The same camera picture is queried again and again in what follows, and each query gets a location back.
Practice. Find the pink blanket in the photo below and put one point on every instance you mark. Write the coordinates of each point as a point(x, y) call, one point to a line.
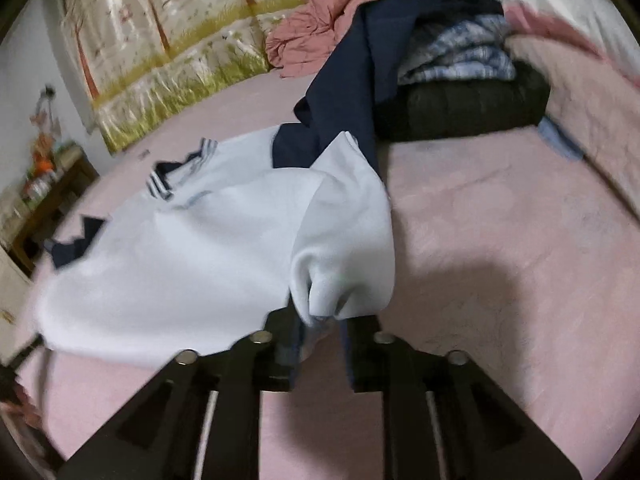
point(565, 55)

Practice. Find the clutter of small table items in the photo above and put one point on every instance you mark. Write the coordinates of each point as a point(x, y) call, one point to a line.
point(42, 160)

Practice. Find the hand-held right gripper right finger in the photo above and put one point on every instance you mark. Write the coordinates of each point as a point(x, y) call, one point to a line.
point(362, 360)

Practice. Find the white and navy jacket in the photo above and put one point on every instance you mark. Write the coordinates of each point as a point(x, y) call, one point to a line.
point(200, 260)

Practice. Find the crumpled pink quilt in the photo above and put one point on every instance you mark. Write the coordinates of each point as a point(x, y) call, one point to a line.
point(320, 30)

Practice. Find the pink bed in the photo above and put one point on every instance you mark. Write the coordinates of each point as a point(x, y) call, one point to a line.
point(500, 260)

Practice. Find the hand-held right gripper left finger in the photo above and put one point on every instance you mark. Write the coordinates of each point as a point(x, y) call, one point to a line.
point(280, 360)

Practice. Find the folded black garment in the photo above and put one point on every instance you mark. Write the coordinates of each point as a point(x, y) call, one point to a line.
point(465, 105)

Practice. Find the light blue cloth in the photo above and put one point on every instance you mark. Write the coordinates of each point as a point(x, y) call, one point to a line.
point(562, 142)

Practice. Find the wooden side table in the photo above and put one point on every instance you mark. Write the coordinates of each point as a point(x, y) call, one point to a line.
point(50, 200)

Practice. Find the blue plaid garment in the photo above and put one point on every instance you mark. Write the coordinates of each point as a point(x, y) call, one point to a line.
point(460, 50)

